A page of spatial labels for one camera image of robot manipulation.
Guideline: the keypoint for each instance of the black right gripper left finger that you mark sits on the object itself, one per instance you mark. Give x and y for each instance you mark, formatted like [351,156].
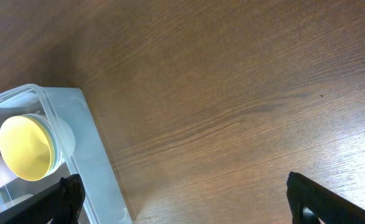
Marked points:
[60,203]

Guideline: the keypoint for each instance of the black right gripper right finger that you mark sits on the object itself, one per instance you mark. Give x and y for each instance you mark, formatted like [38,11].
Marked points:
[310,202]

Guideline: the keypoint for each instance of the white plastic bowl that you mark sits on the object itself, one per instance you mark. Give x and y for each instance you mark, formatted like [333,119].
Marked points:
[70,139]

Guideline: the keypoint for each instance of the yellow plastic bowl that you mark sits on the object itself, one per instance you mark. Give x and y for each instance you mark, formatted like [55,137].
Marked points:
[27,147]

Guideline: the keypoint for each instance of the clear plastic storage bin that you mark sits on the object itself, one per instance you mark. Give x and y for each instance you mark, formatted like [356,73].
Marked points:
[103,202]

